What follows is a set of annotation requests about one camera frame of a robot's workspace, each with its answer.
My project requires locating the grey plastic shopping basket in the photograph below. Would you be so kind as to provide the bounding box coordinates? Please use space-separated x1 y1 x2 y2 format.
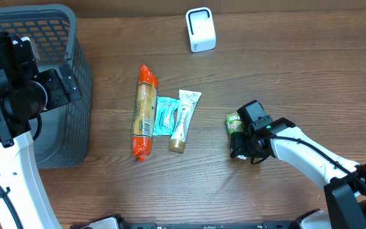
0 4 93 169

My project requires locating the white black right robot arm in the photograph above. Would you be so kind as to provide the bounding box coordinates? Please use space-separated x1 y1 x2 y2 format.
226 100 366 229

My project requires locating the orange spaghetti pasta packet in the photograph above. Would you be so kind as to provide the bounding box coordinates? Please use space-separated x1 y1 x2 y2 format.
132 64 158 162

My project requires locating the white floral cream tube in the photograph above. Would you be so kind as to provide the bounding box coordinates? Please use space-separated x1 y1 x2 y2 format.
169 90 201 153

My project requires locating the green jasmine tea pouch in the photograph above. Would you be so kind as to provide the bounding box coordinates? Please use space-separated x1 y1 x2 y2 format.
226 111 249 160

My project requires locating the teal snack packet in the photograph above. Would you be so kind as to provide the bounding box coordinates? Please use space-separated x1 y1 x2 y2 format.
153 97 179 135

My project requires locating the white barcode scanner stand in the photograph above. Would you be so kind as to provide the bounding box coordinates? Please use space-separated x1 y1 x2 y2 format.
186 7 217 53

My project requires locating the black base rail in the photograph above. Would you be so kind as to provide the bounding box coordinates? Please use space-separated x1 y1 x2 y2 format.
69 214 299 229

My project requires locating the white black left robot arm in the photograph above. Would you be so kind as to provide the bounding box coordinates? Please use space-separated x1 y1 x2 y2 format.
0 32 81 228

